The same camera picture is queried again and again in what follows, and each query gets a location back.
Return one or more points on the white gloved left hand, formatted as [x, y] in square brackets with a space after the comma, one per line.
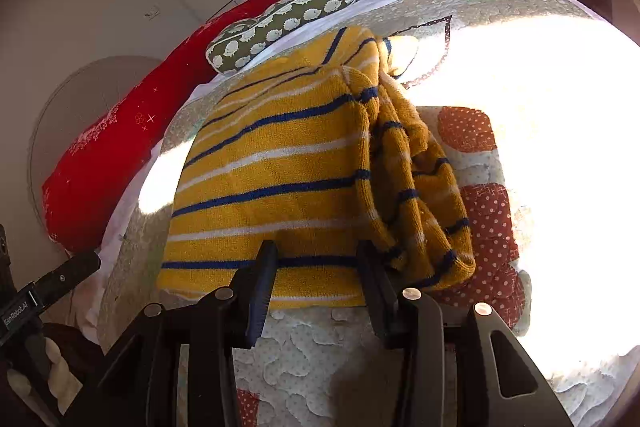
[50, 401]

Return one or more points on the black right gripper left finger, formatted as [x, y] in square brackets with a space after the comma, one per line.
[178, 363]

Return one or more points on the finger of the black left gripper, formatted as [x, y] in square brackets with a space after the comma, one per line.
[56, 284]

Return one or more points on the red long bolster pillow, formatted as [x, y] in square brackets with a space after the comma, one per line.
[83, 190]

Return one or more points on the patchwork heart quilt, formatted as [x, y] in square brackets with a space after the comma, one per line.
[489, 149]

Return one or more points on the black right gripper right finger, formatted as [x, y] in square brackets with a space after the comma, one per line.
[497, 382]

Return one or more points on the yellow striped knit sweater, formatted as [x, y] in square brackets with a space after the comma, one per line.
[316, 152]

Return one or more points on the green sheep pattern pillow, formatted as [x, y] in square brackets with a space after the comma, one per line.
[242, 41]

